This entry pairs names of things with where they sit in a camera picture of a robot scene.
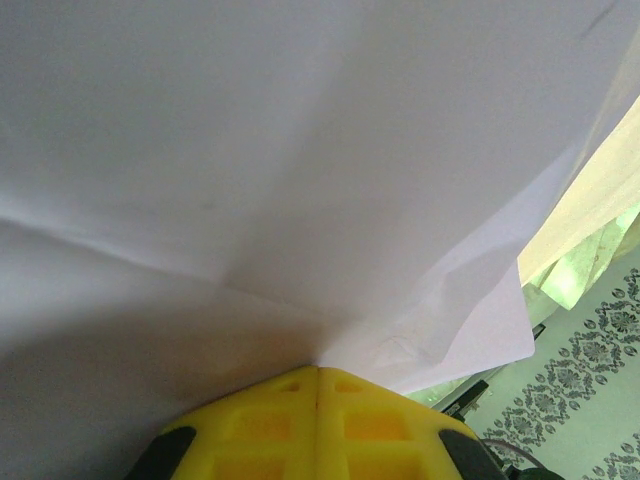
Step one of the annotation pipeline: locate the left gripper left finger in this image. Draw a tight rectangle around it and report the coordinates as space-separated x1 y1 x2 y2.
127 366 321 480

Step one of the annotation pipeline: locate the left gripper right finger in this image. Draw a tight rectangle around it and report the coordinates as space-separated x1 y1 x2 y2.
318 367 506 480

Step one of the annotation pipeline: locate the purple and pink wrapping paper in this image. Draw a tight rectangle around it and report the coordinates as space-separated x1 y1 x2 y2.
0 0 640 401

